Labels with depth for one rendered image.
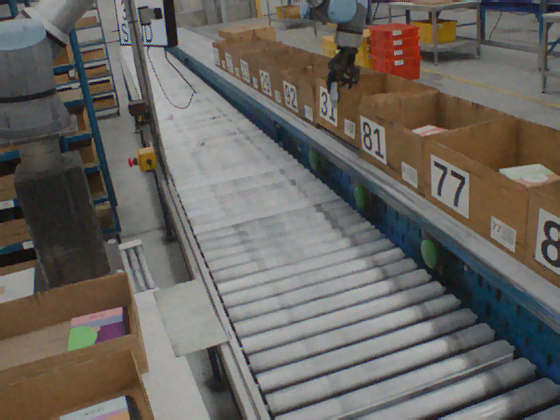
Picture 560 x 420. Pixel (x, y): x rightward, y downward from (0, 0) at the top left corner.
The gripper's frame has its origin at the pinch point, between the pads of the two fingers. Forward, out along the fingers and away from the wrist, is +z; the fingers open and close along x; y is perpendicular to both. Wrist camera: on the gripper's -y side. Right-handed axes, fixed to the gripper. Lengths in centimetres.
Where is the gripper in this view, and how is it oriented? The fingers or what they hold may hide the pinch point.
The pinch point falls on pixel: (335, 105)
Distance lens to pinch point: 195.5
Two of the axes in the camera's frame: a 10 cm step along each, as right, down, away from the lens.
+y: 3.0, 3.5, -8.9
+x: 9.5, 0.2, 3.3
